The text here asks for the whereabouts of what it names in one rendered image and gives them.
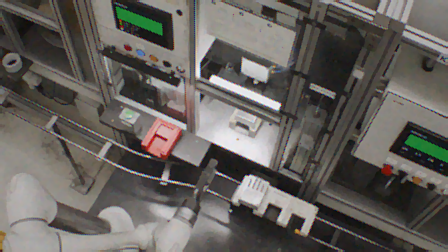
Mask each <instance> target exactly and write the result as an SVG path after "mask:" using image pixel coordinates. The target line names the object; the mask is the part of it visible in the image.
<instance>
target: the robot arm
mask: <svg viewBox="0 0 448 252"><path fill-rule="evenodd" d="M217 163H218V161H216V160H215V159H212V158H211V160H210V162H209V163H208V166H207V167H206V168H205V171H203V173H202V175H201V176H200V179H199V180H198V183H197V185H196V186H195V189H194V190H193V193H192V195H191V197H192V198H191V199H190V200H188V199H185V200H184V201H183V204H182V205H181V206H180V207H178V209H177V210H176V212H175V214H174V215H173V217H172V219H171V221H170V222H167V223H157V222H148V223H146V224H140V225H139V226H137V229H135V228H134V226H133V223H132V220H131V219H130V216H129V215H128V214H127V212H126V211H125V210H124V209H121V208H120V207H117V206H113V207H109V208H106V209H105V210H103V211H102V212H101V213H100V214H99V216H95V215H93V214H91V213H87V212H85V211H83V210H79V209H77V208H75V207H71V206H69V205H67V204H63V203H61V202H59V201H55V199H54V197H53V196H52V195H51V194H50V193H49V192H48V191H47V189H45V187H43V185H42V183H41V181H40V180H39V178H38V177H37V176H36V175H33V174H31V173H27V172H25V173H20V174H17V175H15V176H13V177H12V178H11V180H10V181H9V183H8V185H7V189H6V196H5V206H6V215H7V220H8V222H9V231H10V234H7V235H5V237H4V241H3V242H2V243H3V245H2V247H3V252H98V251H104V252H139V248H141V249H142V250H155V251H156V252H182V251H183V249H184V247H185V246H186V243H187V242H188V240H189V237H190V234H191V230H192V229H193V226H194V224H196V220H197V219H198V217H197V216H198V213H199V212H200V210H201V206H200V205H199V204H200V203H201V200H202V199H203V197H204V195H205V194H206V192H207V190H208V186H209V184H211V181H212V180H213V178H214V176H215V175H216V172H217V170H216V169H214V168H215V167H216V165H217ZM48 226H50V227H52V228H55V229H59V230H62V231H65V232H68V233H62V232H50V229H49V227H48ZM69 233H73V234H69Z"/></svg>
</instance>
